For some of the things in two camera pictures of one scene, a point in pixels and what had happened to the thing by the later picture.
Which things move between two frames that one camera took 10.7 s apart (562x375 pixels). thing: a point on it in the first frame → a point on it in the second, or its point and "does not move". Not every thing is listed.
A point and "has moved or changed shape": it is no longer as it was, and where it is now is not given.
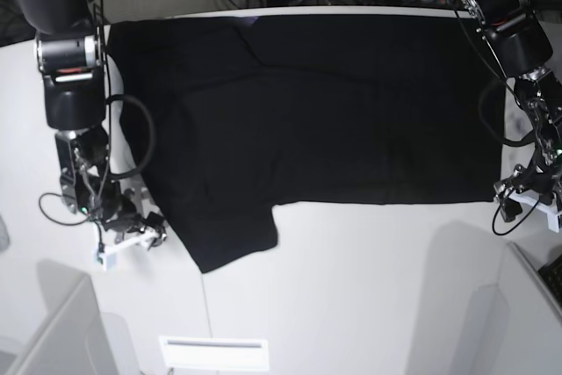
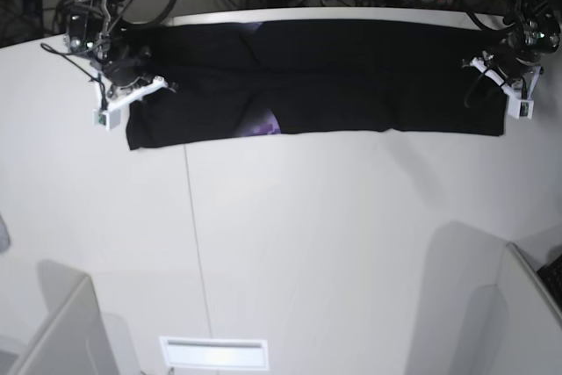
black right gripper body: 538,90 → 513,57
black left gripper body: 84,159 → 126,64
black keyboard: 552,274 does not move
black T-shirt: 227,117 has moved or changed shape
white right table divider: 533,345 does not move
